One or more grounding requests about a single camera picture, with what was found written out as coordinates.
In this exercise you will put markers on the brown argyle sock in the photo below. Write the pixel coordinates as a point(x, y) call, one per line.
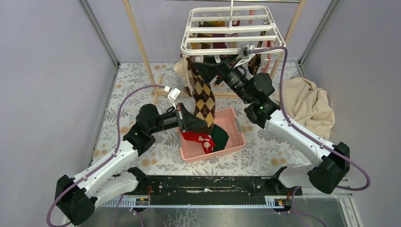
point(254, 65)
point(205, 103)

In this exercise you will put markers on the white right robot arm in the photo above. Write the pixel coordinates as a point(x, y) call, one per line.
point(326, 170)

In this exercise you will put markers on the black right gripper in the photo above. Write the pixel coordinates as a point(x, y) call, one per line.
point(208, 71)

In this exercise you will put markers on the white plastic clip hanger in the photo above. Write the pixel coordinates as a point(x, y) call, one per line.
point(217, 31)

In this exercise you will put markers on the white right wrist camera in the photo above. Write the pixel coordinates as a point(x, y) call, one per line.
point(245, 55)

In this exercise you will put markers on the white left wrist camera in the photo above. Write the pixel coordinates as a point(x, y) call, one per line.
point(172, 94)

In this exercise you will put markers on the cream sock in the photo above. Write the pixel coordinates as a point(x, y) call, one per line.
point(181, 68)

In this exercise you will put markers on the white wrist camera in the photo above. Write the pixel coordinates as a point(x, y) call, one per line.
point(172, 94)
point(245, 55)

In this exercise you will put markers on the floral patterned mat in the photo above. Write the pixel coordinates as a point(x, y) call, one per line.
point(264, 152)

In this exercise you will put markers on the pink plastic basket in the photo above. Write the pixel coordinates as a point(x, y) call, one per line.
point(192, 151)

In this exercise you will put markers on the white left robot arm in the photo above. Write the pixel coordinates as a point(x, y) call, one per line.
point(79, 196)

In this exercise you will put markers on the beige crumpled cloth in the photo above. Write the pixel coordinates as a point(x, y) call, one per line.
point(309, 106)

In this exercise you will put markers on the dark green sock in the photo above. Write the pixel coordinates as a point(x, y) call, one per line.
point(220, 138)

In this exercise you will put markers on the red patterned sock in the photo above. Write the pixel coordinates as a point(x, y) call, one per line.
point(205, 140)

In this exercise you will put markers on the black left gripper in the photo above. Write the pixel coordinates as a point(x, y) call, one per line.
point(186, 121)

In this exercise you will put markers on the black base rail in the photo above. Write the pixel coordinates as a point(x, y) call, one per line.
point(211, 190)

